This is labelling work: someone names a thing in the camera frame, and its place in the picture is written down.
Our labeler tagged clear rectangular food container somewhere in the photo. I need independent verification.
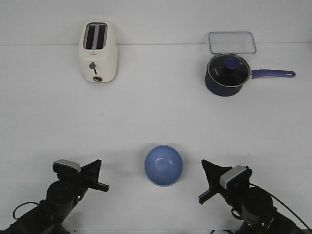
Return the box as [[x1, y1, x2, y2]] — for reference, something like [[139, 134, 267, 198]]
[[208, 31, 257, 55]]

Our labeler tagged cream two-slot toaster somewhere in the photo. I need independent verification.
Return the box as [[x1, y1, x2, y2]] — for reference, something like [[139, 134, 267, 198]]
[[78, 19, 118, 83]]

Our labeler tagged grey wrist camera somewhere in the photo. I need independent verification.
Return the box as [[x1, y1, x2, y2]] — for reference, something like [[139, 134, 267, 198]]
[[52, 159, 81, 174], [219, 165, 247, 189]]

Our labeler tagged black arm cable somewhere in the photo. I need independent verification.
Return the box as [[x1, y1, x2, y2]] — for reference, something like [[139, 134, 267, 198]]
[[248, 182, 312, 232], [13, 201, 41, 220]]

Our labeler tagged glass saucepan lid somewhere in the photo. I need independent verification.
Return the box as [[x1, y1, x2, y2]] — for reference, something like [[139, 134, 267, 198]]
[[207, 54, 251, 88]]

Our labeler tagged blue plastic bowl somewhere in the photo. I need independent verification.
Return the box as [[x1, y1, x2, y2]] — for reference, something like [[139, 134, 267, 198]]
[[144, 145, 184, 187]]

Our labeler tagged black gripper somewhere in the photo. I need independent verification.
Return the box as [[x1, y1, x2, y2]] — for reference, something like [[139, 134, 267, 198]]
[[198, 159, 253, 207], [57, 159, 109, 194]]

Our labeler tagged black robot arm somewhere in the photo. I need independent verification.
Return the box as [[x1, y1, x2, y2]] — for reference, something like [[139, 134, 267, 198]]
[[88, 156, 296, 234], [1, 159, 109, 234]]

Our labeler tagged dark blue saucepan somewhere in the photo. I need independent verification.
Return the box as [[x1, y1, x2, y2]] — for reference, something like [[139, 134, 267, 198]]
[[204, 54, 296, 97]]

